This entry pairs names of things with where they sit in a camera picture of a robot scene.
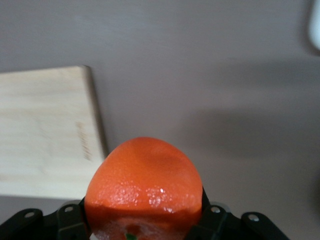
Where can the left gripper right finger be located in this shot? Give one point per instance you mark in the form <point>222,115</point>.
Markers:
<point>212,220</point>

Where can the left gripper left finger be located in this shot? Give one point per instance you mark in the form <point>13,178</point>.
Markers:
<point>71,220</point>

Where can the orange mandarin fruit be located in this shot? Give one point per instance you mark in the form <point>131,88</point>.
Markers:
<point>143,190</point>

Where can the bamboo cutting board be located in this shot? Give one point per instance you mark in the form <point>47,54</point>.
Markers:
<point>45,130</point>

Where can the cream bear print tray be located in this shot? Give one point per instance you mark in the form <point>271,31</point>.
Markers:
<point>315,25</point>

